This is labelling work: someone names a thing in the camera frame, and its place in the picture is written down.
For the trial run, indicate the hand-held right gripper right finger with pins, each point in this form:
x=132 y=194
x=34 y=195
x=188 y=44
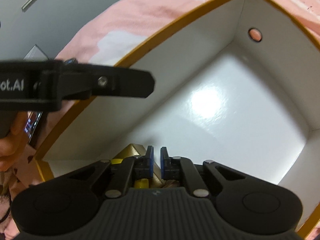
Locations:
x=163 y=162

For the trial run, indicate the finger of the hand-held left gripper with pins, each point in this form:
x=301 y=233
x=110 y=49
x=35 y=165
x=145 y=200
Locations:
x=125 y=83
x=70 y=61

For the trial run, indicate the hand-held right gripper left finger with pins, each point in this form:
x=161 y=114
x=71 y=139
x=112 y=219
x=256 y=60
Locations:
x=150 y=161

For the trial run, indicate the small gold box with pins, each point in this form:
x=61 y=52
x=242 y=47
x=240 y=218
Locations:
x=130 y=151

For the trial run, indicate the small yellow toy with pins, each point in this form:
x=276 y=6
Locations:
x=141 y=183

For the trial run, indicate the orange cardboard box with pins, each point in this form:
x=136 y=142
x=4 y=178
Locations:
x=225 y=117

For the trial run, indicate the person's left hand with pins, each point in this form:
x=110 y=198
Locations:
x=12 y=147

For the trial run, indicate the black phone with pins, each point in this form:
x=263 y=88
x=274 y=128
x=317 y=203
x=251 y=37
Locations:
x=35 y=127

